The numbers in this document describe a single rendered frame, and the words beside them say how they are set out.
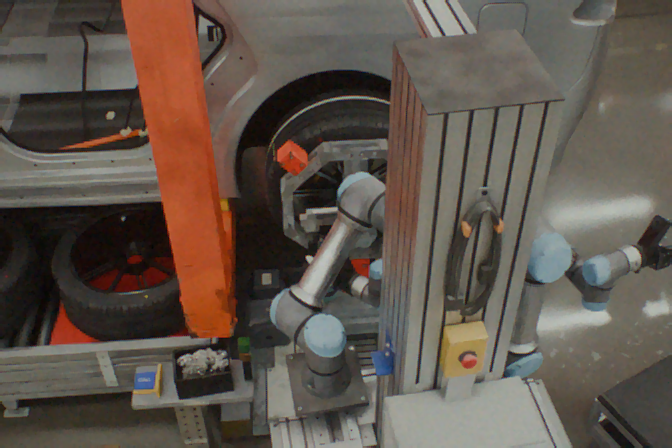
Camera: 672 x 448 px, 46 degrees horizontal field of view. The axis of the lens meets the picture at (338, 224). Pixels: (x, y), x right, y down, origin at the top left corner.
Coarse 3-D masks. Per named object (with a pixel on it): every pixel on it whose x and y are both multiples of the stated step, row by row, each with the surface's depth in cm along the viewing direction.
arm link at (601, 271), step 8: (600, 256) 216; (608, 256) 216; (616, 256) 216; (624, 256) 216; (584, 264) 217; (592, 264) 215; (600, 264) 214; (608, 264) 214; (616, 264) 215; (624, 264) 216; (584, 272) 218; (592, 272) 215; (600, 272) 213; (608, 272) 214; (616, 272) 215; (624, 272) 217; (592, 280) 216; (600, 280) 214; (608, 280) 216
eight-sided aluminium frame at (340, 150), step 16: (336, 144) 276; (352, 144) 277; (368, 144) 277; (384, 144) 276; (320, 160) 275; (288, 176) 284; (304, 176) 279; (288, 192) 283; (288, 208) 289; (288, 224) 296; (304, 240) 301; (352, 256) 309; (368, 256) 310
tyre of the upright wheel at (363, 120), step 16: (320, 96) 291; (336, 96) 289; (352, 96) 288; (368, 96) 289; (384, 96) 293; (304, 112) 289; (320, 112) 284; (336, 112) 281; (352, 112) 280; (368, 112) 281; (384, 112) 284; (288, 128) 289; (304, 128) 282; (320, 128) 277; (336, 128) 277; (352, 128) 277; (368, 128) 278; (384, 128) 278; (272, 144) 297; (304, 144) 280; (320, 144) 281; (272, 160) 290; (272, 176) 289; (272, 192) 294; (272, 208) 299
